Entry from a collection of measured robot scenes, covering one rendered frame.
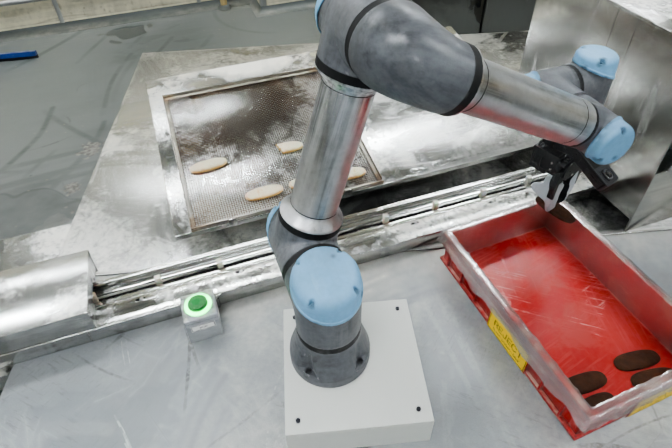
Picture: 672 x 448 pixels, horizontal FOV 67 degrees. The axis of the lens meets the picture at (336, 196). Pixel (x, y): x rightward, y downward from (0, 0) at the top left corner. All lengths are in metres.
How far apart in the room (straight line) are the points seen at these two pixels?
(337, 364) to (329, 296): 0.17
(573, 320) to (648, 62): 0.58
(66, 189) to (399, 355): 2.35
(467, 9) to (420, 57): 2.59
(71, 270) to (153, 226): 0.26
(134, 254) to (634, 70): 1.25
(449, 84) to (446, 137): 0.87
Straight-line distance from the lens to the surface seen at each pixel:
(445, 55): 0.63
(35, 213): 2.99
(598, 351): 1.21
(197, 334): 1.14
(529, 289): 1.26
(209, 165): 1.38
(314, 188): 0.83
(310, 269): 0.83
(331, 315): 0.82
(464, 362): 1.12
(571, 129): 0.83
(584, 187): 1.50
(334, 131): 0.77
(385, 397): 0.97
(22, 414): 1.21
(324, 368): 0.94
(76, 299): 1.19
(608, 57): 1.03
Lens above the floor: 1.77
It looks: 42 degrees down
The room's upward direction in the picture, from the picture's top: 2 degrees counter-clockwise
